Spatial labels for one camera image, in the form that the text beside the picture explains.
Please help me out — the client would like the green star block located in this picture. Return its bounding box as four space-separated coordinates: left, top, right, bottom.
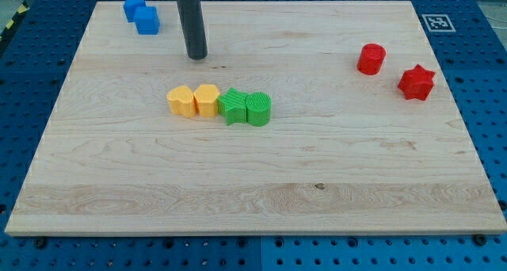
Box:
218 88 248 125

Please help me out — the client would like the red star block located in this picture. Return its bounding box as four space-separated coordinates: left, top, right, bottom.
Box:
398 64 436 101

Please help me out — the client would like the green cylinder block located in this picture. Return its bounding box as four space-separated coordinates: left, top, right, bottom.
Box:
245 92 272 127

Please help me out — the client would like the light wooden board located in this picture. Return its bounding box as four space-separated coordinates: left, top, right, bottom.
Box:
6 1 506 236

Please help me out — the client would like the yellow hexagon block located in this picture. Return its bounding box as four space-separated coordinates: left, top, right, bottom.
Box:
193 84 220 117

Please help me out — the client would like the yellow heart block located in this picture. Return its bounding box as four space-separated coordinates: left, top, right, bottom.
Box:
166 86 196 118

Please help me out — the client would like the red cylinder block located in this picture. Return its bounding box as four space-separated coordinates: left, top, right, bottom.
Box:
356 43 387 75

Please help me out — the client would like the blue cube block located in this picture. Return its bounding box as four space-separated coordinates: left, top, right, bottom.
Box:
134 6 159 35

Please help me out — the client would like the blue pentagon block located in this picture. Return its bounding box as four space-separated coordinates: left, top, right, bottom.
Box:
123 0 146 22

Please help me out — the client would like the white fiducial marker tag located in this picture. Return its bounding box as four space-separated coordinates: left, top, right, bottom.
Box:
421 13 456 32

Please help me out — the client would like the black bolt front left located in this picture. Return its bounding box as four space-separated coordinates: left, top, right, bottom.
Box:
33 237 48 250

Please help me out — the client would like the black bolt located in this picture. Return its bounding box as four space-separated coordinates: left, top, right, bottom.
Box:
473 234 488 246
33 237 48 250

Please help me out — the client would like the black bolt front right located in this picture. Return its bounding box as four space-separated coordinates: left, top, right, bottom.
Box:
473 234 488 246

